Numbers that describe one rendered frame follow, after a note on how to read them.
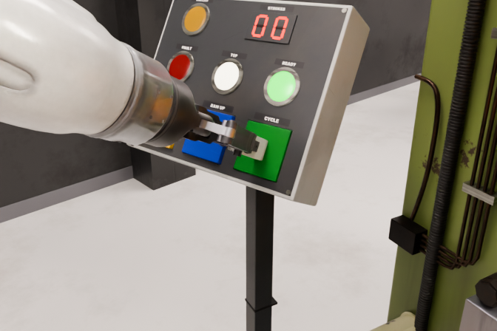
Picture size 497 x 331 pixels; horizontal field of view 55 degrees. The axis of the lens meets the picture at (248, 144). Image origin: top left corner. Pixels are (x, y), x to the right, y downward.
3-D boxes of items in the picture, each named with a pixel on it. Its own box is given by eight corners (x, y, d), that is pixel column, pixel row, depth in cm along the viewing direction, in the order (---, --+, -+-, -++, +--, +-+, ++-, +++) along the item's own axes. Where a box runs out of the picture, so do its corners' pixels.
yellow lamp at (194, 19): (192, 35, 78) (191, 7, 76) (182, 31, 82) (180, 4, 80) (210, 33, 79) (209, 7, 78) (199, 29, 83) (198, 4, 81)
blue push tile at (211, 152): (217, 163, 71) (232, 115, 71) (180, 151, 75) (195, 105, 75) (224, 165, 72) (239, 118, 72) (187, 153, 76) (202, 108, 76)
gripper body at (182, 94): (104, 130, 50) (163, 148, 58) (161, 149, 45) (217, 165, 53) (126, 62, 50) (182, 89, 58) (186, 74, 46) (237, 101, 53)
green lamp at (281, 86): (280, 106, 66) (281, 76, 65) (263, 98, 70) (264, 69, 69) (299, 103, 68) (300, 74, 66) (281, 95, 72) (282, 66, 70)
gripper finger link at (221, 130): (177, 104, 50) (215, 113, 47) (208, 117, 55) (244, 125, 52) (171, 125, 50) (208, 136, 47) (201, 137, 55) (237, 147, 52)
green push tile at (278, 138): (275, 182, 65) (291, 129, 66) (232, 168, 70) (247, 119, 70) (281, 183, 67) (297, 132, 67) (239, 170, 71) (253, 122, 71)
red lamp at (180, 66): (177, 84, 77) (175, 57, 76) (167, 78, 81) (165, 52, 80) (194, 82, 79) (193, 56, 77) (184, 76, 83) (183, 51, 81)
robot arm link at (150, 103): (116, 146, 40) (163, 159, 45) (149, 44, 41) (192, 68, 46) (53, 124, 45) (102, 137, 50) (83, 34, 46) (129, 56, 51)
